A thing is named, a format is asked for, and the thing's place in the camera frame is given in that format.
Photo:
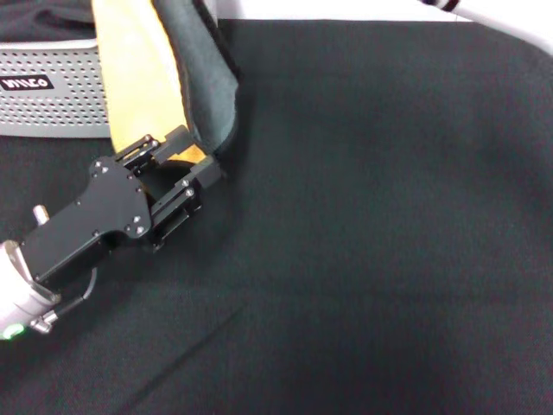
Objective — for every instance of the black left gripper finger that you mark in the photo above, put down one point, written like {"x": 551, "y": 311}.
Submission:
{"x": 207, "y": 173}
{"x": 177, "y": 140}

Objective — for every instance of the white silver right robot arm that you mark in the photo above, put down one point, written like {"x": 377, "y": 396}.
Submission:
{"x": 440, "y": 4}

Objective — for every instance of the grey perforated storage box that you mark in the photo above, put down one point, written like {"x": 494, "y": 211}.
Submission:
{"x": 43, "y": 112}

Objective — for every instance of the black cloth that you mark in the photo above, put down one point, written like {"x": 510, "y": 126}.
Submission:
{"x": 47, "y": 21}

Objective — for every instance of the black tablecloth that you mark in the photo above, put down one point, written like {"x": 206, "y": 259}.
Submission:
{"x": 367, "y": 238}

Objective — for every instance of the grey and yellow towel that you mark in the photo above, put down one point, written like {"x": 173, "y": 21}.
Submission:
{"x": 138, "y": 65}

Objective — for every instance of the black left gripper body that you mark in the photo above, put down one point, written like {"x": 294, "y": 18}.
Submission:
{"x": 99, "y": 212}

